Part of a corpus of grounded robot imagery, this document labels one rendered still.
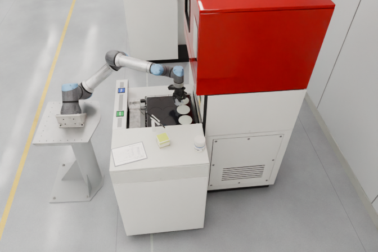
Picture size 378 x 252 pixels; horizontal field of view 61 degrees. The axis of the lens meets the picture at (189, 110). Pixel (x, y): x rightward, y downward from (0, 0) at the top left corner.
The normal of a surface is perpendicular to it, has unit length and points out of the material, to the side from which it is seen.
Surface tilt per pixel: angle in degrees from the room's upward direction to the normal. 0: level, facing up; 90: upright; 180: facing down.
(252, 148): 90
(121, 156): 0
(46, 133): 0
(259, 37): 90
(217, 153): 90
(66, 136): 0
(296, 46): 90
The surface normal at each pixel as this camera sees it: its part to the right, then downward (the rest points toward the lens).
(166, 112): 0.01, -0.72
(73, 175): 0.05, 0.69
